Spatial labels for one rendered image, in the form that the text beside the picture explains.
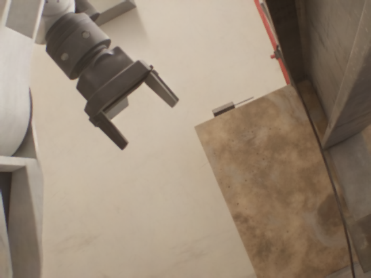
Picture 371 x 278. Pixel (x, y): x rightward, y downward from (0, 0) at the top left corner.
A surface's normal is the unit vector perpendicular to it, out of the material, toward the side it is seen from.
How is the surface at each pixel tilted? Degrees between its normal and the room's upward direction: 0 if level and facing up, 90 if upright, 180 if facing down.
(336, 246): 90
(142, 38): 90
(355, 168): 90
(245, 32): 90
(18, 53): 118
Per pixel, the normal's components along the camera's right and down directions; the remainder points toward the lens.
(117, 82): 0.33, -0.40
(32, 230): -0.19, -0.07
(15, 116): 0.97, 0.15
